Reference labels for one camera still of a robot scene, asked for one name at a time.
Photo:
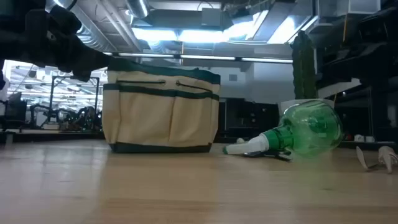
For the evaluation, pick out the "green cactus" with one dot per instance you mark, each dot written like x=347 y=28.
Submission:
x=303 y=68

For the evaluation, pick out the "green plastic spray bottle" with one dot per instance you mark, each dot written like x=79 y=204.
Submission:
x=311 y=130

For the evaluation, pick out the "silver ventilation duct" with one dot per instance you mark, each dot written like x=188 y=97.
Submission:
x=138 y=7

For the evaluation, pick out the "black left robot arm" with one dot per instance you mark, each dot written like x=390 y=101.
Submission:
x=12 y=37

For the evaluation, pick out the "black office chair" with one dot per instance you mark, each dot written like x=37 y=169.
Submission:
x=15 y=112

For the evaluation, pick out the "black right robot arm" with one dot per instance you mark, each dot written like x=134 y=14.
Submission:
x=357 y=46

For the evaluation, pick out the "beige green gardening bag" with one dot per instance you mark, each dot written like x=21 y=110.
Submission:
x=155 y=115

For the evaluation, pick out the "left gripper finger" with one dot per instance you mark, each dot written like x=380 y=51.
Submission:
x=101 y=60

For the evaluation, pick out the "black background robot station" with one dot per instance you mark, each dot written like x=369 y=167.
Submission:
x=74 y=118

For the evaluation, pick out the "black garden tool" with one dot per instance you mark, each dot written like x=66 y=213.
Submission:
x=273 y=154

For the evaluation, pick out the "white plant pot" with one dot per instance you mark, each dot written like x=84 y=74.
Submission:
x=284 y=105

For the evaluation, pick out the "black cabinet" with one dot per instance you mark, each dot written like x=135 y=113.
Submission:
x=248 y=118

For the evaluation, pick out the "ceiling tube light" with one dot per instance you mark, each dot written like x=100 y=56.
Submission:
x=207 y=57
x=266 y=60
x=146 y=55

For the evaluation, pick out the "white cup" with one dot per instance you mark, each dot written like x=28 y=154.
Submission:
x=359 y=138
x=370 y=138

